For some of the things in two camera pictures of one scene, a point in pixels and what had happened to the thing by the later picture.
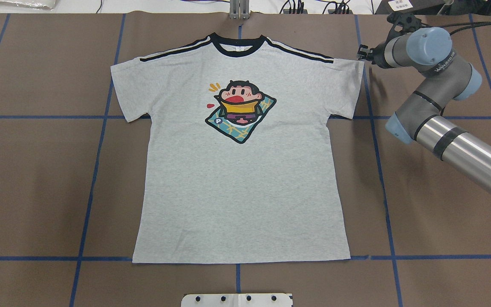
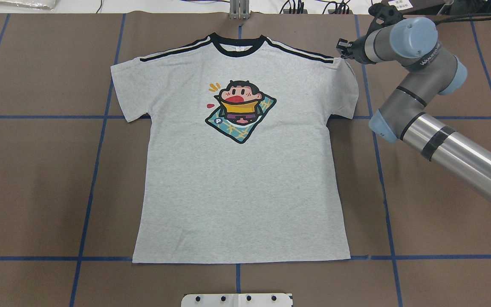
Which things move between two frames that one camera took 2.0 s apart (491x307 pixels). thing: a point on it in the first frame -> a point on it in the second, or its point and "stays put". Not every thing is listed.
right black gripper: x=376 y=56 -> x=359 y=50
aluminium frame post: x=239 y=9 stays put
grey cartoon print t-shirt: x=237 y=167 stays put
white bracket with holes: x=237 y=300 stays put
